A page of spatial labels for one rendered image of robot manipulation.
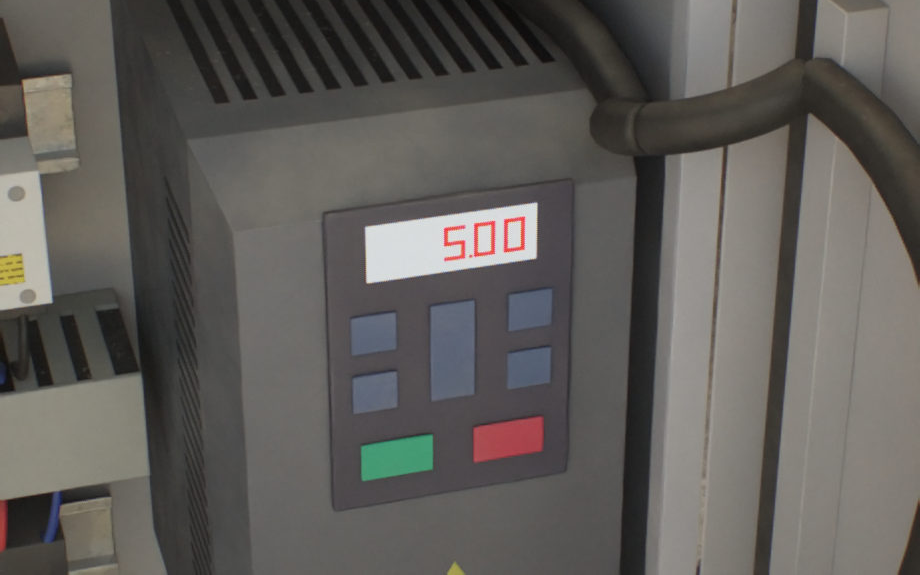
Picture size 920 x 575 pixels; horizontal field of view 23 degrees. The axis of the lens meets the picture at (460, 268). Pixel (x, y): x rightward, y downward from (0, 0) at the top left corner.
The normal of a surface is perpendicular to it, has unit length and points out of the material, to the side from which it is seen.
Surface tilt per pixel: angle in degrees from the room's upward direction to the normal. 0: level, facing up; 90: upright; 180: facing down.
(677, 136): 94
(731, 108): 59
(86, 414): 90
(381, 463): 90
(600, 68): 46
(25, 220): 90
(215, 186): 25
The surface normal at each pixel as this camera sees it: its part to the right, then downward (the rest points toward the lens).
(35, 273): 0.29, 0.47
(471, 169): 0.12, -0.59
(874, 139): -0.59, -0.39
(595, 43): -0.17, -0.70
